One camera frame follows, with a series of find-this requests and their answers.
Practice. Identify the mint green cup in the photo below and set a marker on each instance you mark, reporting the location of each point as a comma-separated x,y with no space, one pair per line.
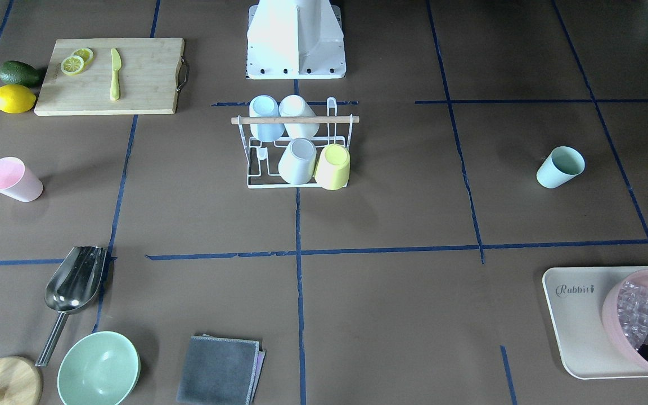
562,164

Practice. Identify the pink cup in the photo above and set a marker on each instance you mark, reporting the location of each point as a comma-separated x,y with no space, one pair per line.
18,181

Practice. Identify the yellow cup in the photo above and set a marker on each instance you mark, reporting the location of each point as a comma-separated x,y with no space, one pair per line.
333,167

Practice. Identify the grey cup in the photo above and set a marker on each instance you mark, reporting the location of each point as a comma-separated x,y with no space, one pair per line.
297,163

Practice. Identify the white cup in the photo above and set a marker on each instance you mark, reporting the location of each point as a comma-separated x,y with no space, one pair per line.
295,106

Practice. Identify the light blue cup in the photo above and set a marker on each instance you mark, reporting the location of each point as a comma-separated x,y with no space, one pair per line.
265,106

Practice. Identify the grey folded cloth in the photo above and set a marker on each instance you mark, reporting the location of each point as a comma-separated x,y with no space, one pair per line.
219,370

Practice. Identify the bamboo cutting board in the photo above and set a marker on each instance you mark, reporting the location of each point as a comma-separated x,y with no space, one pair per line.
148,80

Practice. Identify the yellow plastic knife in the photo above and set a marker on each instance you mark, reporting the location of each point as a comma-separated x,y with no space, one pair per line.
116,65

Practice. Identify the steel scoop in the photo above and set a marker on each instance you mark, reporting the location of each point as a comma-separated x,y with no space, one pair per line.
71,287

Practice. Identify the beige tray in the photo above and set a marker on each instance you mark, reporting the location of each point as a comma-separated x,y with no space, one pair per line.
575,296

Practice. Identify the green bowl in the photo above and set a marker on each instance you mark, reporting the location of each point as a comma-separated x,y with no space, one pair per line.
101,368

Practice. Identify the lemon slice back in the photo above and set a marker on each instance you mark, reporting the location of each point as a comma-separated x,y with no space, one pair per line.
86,54

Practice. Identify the lemon slice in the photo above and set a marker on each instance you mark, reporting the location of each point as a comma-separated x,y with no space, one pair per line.
86,54
73,65

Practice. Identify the lemon slice front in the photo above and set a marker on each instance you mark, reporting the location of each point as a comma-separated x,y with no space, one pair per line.
73,65

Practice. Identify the pink bowl with ice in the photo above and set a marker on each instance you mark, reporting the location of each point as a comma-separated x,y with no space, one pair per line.
625,317

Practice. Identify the yellow lemon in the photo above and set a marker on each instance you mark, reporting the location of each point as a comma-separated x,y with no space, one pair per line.
16,98

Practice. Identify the green avocado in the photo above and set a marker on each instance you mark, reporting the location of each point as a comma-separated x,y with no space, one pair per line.
16,72

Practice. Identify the white wire cup rack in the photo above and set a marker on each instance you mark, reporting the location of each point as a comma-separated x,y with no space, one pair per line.
263,157

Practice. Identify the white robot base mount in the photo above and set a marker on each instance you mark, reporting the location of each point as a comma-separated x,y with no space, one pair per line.
295,40

